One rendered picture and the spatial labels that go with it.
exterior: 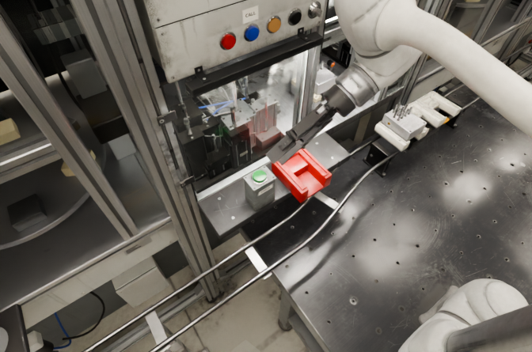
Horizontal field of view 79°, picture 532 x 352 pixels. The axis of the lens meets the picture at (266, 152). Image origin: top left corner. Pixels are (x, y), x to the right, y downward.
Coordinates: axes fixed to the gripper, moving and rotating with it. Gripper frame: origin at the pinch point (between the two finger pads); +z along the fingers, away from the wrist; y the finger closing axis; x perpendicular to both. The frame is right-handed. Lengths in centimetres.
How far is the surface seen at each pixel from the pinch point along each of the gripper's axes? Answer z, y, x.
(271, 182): 9.6, -14.3, 1.5
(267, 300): 68, -91, 35
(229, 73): -4.2, 13.4, -18.0
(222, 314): 87, -81, 25
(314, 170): -0.9, -28.3, 5.8
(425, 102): -53, -74, 11
